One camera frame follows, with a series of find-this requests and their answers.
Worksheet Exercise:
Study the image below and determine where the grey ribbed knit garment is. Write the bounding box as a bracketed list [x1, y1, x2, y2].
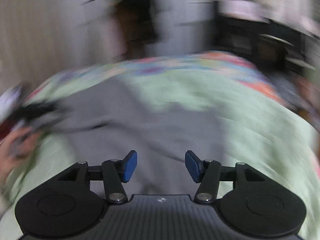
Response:
[55, 77, 227, 195]

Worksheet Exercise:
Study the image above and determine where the person's left hand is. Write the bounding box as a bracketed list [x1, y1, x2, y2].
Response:
[0, 127, 40, 184]

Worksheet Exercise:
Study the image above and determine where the green floral bedspread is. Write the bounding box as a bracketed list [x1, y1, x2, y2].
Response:
[1, 52, 319, 239]

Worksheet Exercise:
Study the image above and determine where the dark cluttered shelf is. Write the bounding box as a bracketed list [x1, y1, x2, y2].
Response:
[214, 0, 316, 75]

